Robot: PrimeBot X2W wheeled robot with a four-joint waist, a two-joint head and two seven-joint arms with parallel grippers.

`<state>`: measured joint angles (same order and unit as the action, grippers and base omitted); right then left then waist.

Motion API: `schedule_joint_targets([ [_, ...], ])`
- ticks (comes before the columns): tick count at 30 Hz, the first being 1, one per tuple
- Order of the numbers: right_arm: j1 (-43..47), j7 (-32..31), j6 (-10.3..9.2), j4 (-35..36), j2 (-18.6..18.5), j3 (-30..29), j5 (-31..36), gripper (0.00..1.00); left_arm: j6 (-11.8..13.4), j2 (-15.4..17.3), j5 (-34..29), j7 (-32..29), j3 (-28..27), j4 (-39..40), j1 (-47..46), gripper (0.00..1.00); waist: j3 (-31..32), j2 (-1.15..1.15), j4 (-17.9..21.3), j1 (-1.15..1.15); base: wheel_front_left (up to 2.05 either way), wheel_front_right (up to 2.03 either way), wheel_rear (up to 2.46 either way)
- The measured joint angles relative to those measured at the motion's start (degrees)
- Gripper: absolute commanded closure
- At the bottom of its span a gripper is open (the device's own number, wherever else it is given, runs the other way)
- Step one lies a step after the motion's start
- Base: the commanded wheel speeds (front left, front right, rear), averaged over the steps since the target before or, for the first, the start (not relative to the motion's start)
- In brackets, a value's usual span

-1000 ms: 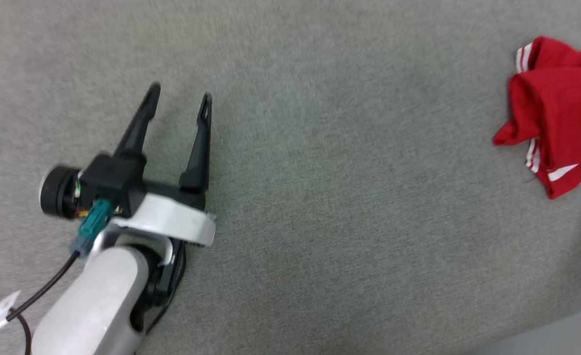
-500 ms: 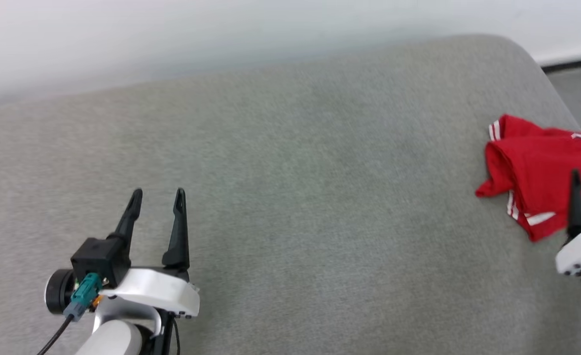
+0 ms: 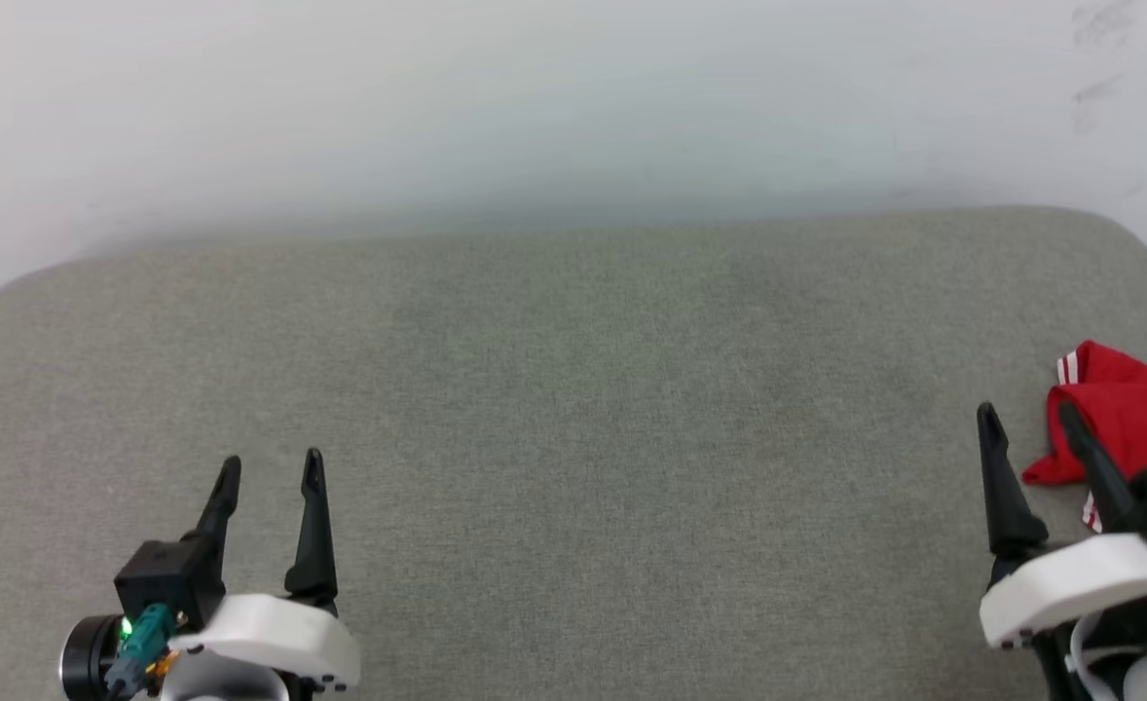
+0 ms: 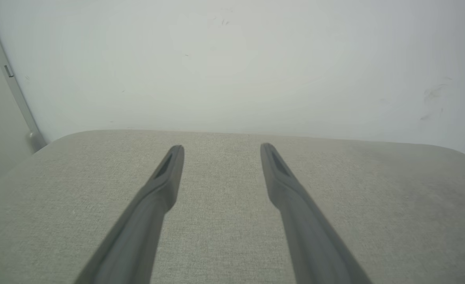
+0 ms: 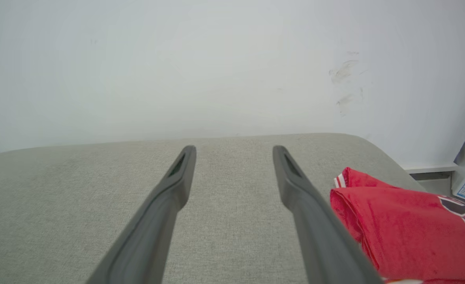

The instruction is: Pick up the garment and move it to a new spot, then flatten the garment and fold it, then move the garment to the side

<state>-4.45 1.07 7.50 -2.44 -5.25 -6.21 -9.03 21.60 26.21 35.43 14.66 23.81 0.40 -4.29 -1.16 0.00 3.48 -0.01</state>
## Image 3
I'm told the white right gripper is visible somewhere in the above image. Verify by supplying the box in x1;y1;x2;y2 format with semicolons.
976;400;1147;649

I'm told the red white basketball jersey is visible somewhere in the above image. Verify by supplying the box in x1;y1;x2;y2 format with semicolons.
1021;340;1147;535

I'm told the teal cable connector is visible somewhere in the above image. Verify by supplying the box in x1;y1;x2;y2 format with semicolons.
104;603;181;699

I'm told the grey fabric sofa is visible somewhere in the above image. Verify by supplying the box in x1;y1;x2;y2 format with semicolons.
0;205;1147;701

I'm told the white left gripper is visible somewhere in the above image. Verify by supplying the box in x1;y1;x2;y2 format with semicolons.
59;448;361;700

